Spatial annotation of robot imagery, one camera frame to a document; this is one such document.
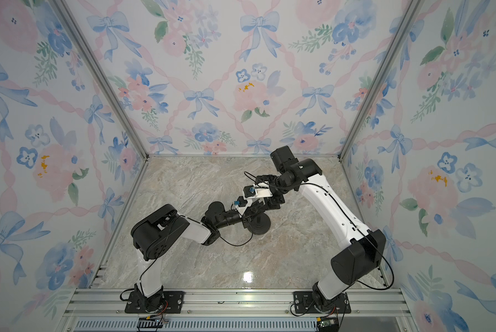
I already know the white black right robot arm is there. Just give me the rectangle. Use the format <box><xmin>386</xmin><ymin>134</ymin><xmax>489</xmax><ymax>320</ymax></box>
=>
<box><xmin>256</xmin><ymin>146</ymin><xmax>388</xmax><ymax>312</ymax></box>

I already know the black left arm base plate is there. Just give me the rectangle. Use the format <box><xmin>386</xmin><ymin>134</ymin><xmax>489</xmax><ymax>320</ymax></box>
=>
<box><xmin>124</xmin><ymin>290</ymin><xmax>185</xmax><ymax>314</ymax></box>

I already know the aluminium right corner post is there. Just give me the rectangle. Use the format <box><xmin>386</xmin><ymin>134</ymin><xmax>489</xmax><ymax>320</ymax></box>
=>
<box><xmin>339</xmin><ymin>0</ymin><xmax>422</xmax><ymax>163</ymax></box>

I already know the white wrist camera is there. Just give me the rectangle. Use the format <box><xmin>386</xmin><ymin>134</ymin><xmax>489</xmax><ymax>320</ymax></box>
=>
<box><xmin>231</xmin><ymin>196</ymin><xmax>259</xmax><ymax>218</ymax></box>
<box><xmin>243</xmin><ymin>183</ymin><xmax>273</xmax><ymax>200</ymax></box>

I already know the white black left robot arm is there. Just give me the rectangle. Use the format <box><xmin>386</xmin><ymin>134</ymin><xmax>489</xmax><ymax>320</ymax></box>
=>
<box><xmin>125</xmin><ymin>201</ymin><xmax>271</xmax><ymax>315</ymax></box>

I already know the aluminium left corner post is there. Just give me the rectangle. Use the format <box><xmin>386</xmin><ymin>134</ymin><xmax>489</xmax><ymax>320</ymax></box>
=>
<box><xmin>49</xmin><ymin>0</ymin><xmax>149</xmax><ymax>161</ymax></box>

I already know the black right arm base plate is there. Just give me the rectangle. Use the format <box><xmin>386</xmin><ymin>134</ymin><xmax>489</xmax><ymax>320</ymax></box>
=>
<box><xmin>292</xmin><ymin>291</ymin><xmax>351</xmax><ymax>315</ymax></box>

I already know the aluminium mounting rail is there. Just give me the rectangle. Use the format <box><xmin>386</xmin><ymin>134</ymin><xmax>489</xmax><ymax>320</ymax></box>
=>
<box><xmin>56</xmin><ymin>289</ymin><xmax>418</xmax><ymax>331</ymax></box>

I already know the black round microphone stand base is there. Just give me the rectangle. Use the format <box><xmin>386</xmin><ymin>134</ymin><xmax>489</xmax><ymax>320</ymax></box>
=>
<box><xmin>249</xmin><ymin>213</ymin><xmax>272</xmax><ymax>235</ymax></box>

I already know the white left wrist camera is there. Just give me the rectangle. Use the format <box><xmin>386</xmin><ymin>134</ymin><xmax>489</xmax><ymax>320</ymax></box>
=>
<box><xmin>231</xmin><ymin>196</ymin><xmax>259</xmax><ymax>218</ymax></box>

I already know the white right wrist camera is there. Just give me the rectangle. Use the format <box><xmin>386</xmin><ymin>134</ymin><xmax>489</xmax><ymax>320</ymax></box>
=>
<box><xmin>243</xmin><ymin>183</ymin><xmax>273</xmax><ymax>200</ymax></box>

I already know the aluminium corner post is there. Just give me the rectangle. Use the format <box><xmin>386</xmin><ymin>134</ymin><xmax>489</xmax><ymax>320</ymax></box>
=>
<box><xmin>49</xmin><ymin>0</ymin><xmax>149</xmax><ymax>161</ymax></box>
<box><xmin>339</xmin><ymin>0</ymin><xmax>422</xmax><ymax>163</ymax></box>

